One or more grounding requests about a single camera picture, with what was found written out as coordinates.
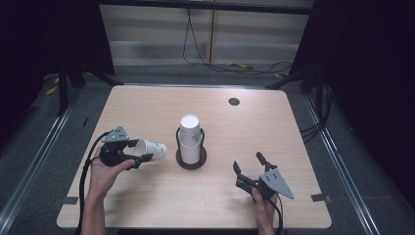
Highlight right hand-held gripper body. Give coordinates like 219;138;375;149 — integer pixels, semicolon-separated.
236;164;296;201

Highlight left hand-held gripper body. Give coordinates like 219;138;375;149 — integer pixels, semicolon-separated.
99;125;131;168

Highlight white printed paper cup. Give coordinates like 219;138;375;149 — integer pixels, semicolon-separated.
133;138;168;163

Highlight dark round cup holder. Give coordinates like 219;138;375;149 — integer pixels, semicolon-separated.
175;126;208;170

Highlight stack of white paper cups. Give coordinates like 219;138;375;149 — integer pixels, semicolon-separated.
178;114;203;165

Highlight person's right hand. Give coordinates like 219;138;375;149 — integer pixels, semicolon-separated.
251;188;279;230

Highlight person's left hand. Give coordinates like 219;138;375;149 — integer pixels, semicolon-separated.
86;155;136;197

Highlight black metal stand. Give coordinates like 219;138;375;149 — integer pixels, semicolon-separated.
56;57;115;118
264;65;325;96

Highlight black curtain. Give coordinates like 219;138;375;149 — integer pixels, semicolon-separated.
289;0;415;210
0;0;115;148

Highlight dark overhead beam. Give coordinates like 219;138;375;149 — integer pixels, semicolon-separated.
97;0;315;16

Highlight right hand-held gripper cable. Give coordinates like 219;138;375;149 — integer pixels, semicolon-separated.
266;192;285;235

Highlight hand-held gripper cable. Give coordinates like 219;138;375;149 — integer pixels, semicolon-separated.
266;192;285;235
75;130;113;235

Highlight left hand-held gripper cable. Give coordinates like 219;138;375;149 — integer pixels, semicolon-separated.
75;130;113;235

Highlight metal floor rail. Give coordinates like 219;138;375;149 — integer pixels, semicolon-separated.
0;96;78;227
302;93;382;235

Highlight black cable bundle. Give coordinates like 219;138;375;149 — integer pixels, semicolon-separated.
300;82;335;144

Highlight black wall cable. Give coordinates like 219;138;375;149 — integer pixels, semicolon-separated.
181;7;294;75

